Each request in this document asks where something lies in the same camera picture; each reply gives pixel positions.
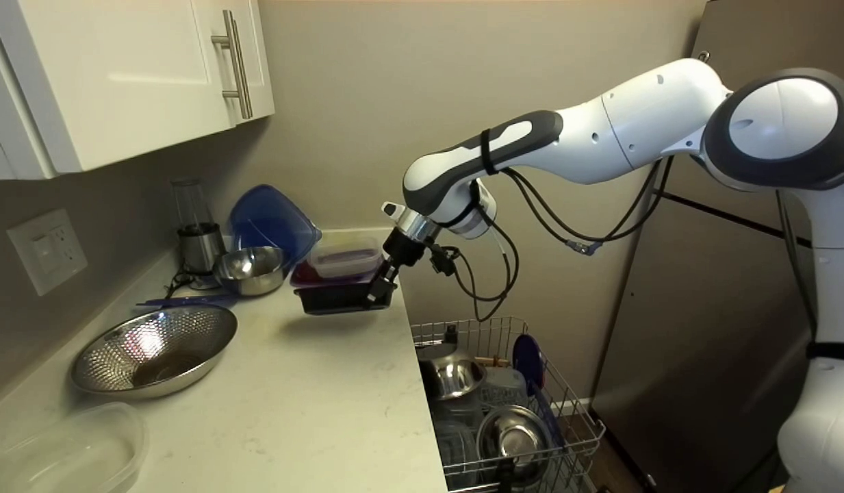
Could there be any steel colander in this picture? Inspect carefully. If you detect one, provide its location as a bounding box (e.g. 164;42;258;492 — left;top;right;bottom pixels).
71;304;239;401

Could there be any clear glass jar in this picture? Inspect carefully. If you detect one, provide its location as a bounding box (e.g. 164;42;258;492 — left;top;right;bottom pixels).
431;397;481;475

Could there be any wide cabinet door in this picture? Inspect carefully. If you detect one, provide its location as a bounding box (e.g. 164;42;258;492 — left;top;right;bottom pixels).
0;0;238;174

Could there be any blender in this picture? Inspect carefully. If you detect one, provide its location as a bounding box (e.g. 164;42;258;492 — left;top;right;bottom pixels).
169;177;228;290

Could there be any narrow cabinet door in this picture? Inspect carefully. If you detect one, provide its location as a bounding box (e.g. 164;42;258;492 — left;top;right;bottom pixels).
192;0;276;126

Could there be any cabinet door handle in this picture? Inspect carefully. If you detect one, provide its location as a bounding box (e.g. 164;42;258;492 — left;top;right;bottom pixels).
233;19;254;121
211;10;246;118

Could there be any dishwasher rack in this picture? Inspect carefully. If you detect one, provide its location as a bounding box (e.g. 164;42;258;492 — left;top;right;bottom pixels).
411;316;608;493

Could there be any flat blue lid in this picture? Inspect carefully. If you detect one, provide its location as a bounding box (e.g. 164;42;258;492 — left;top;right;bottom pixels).
136;294;238;309

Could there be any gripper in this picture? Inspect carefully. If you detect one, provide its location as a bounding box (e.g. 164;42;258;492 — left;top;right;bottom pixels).
367;229;436;305

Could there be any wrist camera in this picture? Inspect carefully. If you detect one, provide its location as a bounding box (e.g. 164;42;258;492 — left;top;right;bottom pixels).
426;244;461;277

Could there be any clear lidded plastic container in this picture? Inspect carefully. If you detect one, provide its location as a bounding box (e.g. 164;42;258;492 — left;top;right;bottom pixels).
307;236;385;279

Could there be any white wall cabinet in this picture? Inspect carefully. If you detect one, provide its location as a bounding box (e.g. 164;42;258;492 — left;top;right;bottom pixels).
0;0;276;181

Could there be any stainless steel refrigerator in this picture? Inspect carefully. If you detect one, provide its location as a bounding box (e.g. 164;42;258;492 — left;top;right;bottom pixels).
589;0;844;493

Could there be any small steel bowl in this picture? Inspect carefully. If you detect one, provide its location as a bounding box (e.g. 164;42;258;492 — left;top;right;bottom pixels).
213;246;290;297

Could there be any blue plastic container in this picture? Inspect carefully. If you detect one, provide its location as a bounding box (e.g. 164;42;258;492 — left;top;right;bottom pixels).
228;184;322;276

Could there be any black lunchbox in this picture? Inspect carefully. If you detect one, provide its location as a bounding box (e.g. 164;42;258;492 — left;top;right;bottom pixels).
294;279;398;316

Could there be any wall socket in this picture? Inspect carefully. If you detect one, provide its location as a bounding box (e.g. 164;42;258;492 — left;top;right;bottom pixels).
6;208;89;297

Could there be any dark red plastic container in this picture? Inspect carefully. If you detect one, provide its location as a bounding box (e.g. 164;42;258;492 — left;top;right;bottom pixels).
290;259;385;289

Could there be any black cable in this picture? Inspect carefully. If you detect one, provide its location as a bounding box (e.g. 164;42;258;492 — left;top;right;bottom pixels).
163;269;205;301

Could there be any clear plastic tub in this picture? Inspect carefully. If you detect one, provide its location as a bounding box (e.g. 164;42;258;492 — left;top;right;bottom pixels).
481;366;530;412

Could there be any blue plate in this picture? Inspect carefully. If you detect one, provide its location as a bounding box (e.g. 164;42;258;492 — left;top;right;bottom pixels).
511;333;548;395

